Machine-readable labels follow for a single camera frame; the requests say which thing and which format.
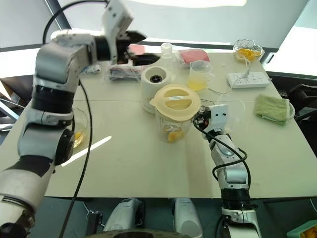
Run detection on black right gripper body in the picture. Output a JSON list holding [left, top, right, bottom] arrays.
[[193, 110, 211, 129]]

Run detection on peeled orange segments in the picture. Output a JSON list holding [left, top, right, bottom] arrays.
[[167, 130, 185, 143]]

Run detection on orange segments heap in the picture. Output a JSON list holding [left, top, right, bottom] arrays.
[[237, 48, 262, 61]]

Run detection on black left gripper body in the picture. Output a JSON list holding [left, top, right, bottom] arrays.
[[115, 31, 136, 66]]

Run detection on scalloped glass bowl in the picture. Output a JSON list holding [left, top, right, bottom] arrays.
[[233, 39, 265, 64]]

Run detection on green plastic crate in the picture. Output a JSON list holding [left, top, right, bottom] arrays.
[[286, 219, 317, 238]]

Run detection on clear blender jar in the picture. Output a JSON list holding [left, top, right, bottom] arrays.
[[156, 105, 210, 144]]

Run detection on cream blender lid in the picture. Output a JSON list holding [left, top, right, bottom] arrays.
[[149, 83, 202, 122]]

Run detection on red packet in clear bag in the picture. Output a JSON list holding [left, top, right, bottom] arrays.
[[105, 44, 147, 83]]

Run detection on clear measuring cup with juice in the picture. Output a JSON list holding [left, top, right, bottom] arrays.
[[187, 60, 214, 92]]

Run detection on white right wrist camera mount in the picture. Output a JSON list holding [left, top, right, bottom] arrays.
[[207, 104, 229, 132]]

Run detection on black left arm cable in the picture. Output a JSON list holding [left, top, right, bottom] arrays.
[[42, 0, 110, 238]]

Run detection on clear plastic bottle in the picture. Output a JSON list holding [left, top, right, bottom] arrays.
[[160, 42, 179, 75]]

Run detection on silver robot leg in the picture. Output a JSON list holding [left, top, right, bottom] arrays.
[[173, 198, 204, 238], [102, 198, 145, 233]]

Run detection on clear plastic bowl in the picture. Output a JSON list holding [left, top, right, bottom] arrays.
[[216, 95, 246, 130]]

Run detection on white power strip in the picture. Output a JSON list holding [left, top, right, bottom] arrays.
[[226, 71, 271, 89]]

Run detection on white power cord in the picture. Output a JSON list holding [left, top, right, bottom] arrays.
[[236, 55, 251, 80]]

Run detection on black table clamp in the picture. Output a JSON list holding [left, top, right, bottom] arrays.
[[87, 210, 104, 234]]

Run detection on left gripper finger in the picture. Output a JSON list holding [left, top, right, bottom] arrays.
[[133, 53, 161, 66], [126, 30, 148, 43]]

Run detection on plain glass bowl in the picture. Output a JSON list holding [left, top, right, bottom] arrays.
[[71, 107, 91, 150]]

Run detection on white blender base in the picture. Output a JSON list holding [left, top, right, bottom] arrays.
[[141, 66, 173, 115]]

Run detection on green cloth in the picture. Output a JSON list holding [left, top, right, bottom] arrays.
[[254, 94, 296, 126]]

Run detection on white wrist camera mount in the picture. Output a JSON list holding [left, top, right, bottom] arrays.
[[207, 104, 229, 132], [102, 0, 135, 65]]

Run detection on black chair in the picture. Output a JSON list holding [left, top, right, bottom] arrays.
[[288, 83, 317, 118]]

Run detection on red flat packet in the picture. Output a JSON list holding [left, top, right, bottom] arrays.
[[179, 49, 211, 66]]

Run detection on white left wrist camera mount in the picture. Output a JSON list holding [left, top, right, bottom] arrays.
[[102, 0, 135, 65]]

